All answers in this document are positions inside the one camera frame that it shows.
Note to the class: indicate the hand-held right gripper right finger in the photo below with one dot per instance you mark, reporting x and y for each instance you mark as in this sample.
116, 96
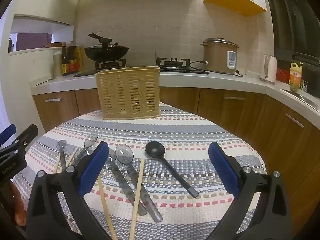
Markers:
223, 170

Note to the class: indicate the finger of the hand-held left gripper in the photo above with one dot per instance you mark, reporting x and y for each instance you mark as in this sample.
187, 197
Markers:
27, 135
7, 133

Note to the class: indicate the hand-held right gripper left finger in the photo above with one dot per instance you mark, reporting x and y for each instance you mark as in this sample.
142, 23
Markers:
93, 170

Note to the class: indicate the large clear grey spoon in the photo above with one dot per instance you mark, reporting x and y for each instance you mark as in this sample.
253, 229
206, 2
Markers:
124, 153

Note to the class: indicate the black plastic spoon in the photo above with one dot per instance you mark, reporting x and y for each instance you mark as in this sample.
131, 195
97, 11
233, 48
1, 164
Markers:
155, 150

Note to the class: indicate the beige plastic utensil basket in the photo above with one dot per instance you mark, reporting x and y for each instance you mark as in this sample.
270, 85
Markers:
128, 92

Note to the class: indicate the kitchen knife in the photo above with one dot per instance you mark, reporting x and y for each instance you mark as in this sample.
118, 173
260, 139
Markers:
43, 82

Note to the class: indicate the wooden base cabinet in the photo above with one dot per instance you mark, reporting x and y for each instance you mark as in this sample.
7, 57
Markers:
225, 110

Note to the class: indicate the striped woven tablecloth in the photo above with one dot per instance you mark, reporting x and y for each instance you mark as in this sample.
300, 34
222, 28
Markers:
175, 135

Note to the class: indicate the beige canister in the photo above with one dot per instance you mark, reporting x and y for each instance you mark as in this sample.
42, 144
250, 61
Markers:
57, 65

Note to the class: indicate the dark sauce bottle red label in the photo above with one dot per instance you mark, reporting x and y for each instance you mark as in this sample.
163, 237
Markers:
72, 61

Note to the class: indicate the white kitchen countertop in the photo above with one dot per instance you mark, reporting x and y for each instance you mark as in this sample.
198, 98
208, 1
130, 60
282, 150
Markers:
225, 80

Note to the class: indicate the slim yellow oil bottle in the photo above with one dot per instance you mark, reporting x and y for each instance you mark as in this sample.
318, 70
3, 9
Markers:
79, 60

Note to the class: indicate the wooden tray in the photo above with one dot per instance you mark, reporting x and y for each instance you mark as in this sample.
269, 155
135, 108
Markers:
53, 45

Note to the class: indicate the white electric kettle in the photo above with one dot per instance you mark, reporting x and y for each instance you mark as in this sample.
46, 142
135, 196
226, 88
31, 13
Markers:
268, 68

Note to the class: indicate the red packet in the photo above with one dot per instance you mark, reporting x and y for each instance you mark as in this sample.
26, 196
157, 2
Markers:
283, 75

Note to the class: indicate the black gas stove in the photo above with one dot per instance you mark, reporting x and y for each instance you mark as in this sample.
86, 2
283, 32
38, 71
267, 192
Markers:
175, 68

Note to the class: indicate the brown rice cooker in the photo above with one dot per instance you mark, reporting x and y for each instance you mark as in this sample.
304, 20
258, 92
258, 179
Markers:
217, 57

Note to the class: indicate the black wok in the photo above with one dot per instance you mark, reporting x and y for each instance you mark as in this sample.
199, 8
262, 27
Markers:
106, 52

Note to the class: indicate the yellow cooking oil bottle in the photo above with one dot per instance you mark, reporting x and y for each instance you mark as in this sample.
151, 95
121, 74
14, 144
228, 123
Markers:
295, 78

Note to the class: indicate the dark window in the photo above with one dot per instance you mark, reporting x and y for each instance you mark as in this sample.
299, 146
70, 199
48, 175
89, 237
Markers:
295, 25

